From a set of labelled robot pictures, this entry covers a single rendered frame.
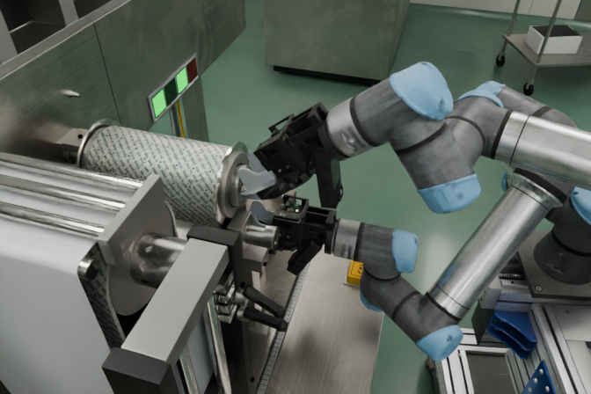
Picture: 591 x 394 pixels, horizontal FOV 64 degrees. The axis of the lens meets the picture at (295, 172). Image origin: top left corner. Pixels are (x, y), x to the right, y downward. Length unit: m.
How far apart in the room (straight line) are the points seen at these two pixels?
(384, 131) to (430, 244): 1.92
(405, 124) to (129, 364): 0.40
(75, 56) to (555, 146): 0.79
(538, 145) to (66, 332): 0.63
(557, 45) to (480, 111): 3.35
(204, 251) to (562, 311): 1.14
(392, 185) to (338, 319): 1.81
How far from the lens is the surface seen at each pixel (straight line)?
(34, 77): 0.90
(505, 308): 1.45
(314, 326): 1.05
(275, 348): 1.02
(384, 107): 0.60
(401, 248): 0.88
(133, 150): 0.84
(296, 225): 0.88
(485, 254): 0.89
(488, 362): 1.93
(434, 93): 0.59
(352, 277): 1.10
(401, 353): 2.11
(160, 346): 0.41
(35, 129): 0.91
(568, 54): 4.14
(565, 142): 0.72
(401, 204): 2.69
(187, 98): 1.79
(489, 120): 0.72
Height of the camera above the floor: 1.78
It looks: 39 degrees down
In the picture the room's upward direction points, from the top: straight up
